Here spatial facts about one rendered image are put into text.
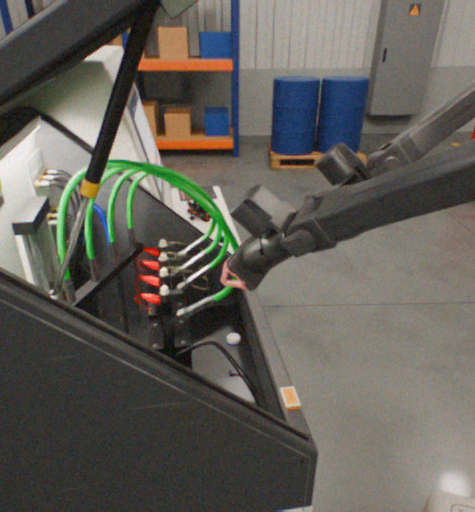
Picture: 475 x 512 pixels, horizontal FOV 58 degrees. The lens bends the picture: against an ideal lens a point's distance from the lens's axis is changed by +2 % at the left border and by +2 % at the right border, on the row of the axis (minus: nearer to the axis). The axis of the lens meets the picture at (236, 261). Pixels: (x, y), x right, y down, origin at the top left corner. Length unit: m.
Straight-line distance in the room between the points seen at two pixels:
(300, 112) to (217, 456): 5.05
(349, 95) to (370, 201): 5.13
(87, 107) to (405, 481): 1.79
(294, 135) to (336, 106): 0.60
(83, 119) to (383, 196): 0.86
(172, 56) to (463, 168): 5.72
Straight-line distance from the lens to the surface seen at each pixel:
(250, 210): 0.65
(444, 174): 0.51
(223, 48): 6.09
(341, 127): 5.72
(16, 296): 0.59
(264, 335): 1.08
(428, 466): 2.16
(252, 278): 0.73
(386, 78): 7.42
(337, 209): 0.57
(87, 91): 1.19
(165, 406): 0.70
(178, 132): 6.27
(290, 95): 5.56
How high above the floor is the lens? 1.63
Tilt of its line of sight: 29 degrees down
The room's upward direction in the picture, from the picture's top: straight up
